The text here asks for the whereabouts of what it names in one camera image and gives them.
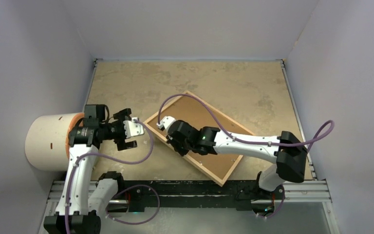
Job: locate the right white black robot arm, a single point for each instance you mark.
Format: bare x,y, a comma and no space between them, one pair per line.
285,152

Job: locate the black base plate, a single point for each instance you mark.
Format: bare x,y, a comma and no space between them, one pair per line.
241,195

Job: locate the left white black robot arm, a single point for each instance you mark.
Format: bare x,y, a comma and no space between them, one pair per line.
78,212

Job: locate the brown backing board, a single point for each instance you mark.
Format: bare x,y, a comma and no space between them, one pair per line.
190,113

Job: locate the wooden picture frame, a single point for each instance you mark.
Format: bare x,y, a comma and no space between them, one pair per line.
225,181

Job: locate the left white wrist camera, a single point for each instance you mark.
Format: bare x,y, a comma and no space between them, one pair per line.
133,128

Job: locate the aluminium rail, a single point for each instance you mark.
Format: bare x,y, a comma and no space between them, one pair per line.
309,191

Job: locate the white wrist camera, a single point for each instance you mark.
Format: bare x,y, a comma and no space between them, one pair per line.
133,128
165,123

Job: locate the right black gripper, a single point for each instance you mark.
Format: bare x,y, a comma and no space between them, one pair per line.
183,152

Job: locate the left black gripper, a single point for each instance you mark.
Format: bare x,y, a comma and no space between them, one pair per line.
120,117

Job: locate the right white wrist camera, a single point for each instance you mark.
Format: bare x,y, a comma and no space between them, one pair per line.
165,123

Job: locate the white cylinder orange lid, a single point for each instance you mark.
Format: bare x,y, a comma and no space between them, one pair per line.
46,145

